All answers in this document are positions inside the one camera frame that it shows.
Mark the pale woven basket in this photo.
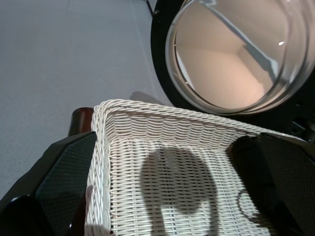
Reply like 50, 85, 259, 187
85, 98, 308, 236

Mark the round washing machine door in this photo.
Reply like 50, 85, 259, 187
150, 0, 315, 123

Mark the dark brown stool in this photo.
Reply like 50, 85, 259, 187
68, 107, 95, 136

